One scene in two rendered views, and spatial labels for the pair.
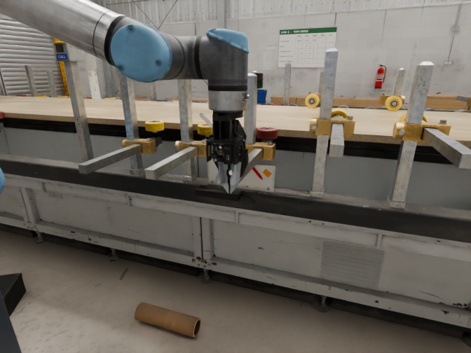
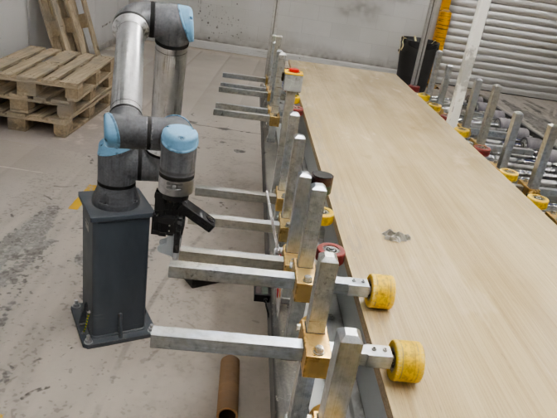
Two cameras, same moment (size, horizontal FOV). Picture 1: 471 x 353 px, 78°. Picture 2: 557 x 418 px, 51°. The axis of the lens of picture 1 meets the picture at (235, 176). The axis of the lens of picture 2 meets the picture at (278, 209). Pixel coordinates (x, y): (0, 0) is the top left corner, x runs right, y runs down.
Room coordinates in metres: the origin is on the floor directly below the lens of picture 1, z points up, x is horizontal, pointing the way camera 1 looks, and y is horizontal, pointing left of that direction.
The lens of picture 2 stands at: (0.37, -1.35, 1.64)
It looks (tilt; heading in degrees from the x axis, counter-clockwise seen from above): 24 degrees down; 66
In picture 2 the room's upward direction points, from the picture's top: 9 degrees clockwise
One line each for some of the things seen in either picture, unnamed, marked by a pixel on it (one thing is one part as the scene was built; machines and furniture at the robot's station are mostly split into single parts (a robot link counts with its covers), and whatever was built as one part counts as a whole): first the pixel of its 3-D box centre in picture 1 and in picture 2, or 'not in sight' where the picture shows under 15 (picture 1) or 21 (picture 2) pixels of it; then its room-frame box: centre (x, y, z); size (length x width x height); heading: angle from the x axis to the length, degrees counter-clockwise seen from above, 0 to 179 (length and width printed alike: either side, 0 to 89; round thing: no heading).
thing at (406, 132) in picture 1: (419, 131); (313, 345); (0.85, -0.55, 0.95); 0.13 x 0.06 x 0.05; 71
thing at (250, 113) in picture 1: (249, 143); (292, 250); (1.02, -0.05, 0.87); 0.03 x 0.03 x 0.48; 71
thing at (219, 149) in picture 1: (226, 136); (170, 211); (0.68, 0.02, 0.97); 0.09 x 0.08 x 0.12; 161
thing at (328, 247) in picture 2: (266, 142); (327, 265); (1.10, -0.12, 0.85); 0.08 x 0.08 x 0.11
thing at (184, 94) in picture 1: (186, 132); (288, 206); (1.10, 0.19, 0.89); 0.03 x 0.03 x 0.48; 71
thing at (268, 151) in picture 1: (255, 150); (292, 261); (1.01, -0.07, 0.85); 0.13 x 0.06 x 0.05; 71
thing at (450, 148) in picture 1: (432, 135); (282, 347); (0.78, -0.54, 0.95); 0.50 x 0.04 x 0.04; 161
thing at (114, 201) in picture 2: not in sight; (116, 191); (0.65, 0.87, 0.65); 0.19 x 0.19 x 0.10
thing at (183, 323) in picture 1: (167, 319); (229, 387); (1.02, 0.31, 0.04); 0.30 x 0.08 x 0.08; 71
